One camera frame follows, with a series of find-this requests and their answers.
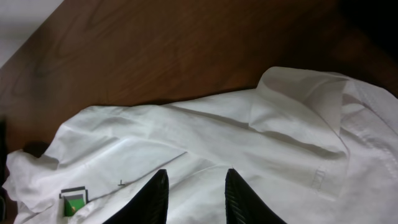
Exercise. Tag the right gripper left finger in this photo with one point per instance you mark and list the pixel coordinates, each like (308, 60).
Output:
(148, 206)

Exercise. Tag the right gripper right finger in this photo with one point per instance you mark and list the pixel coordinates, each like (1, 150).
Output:
(243, 205)

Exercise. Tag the white printed t-shirt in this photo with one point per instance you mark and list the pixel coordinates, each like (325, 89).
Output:
(317, 147)

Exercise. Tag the black cloth pile right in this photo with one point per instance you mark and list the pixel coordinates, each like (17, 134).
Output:
(377, 19)

